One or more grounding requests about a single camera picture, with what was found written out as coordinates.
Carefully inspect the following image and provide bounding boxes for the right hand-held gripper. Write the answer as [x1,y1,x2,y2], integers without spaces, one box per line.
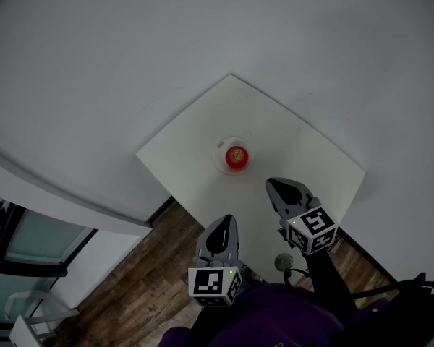
[265,177,339,257]

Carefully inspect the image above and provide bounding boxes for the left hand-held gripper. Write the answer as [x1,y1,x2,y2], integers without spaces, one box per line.
[187,213,244,308]

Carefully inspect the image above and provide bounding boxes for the clear round plate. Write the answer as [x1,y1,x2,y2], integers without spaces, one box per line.
[213,135,255,176]

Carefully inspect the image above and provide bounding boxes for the red apple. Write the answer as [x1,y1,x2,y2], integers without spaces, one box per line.
[224,145,250,170]

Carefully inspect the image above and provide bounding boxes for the person's right forearm black sleeve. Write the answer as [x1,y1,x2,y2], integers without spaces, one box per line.
[303,246,359,321]

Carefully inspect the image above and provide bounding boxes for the person's left forearm black sleeve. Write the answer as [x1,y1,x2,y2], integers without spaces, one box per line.
[192,301,242,343]

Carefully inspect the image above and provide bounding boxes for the round metal floor disc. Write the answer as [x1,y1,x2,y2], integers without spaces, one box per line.
[273,253,294,273]

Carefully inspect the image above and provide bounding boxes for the person's purple clothing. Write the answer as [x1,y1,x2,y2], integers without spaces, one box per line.
[161,283,391,347]

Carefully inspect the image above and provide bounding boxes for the black framed glass window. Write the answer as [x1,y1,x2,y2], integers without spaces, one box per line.
[0,192,99,278]

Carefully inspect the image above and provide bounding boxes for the white metal rack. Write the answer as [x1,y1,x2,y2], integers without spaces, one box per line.
[2,289,81,347]

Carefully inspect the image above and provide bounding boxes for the black cable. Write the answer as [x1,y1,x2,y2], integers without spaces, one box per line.
[282,267,434,301]

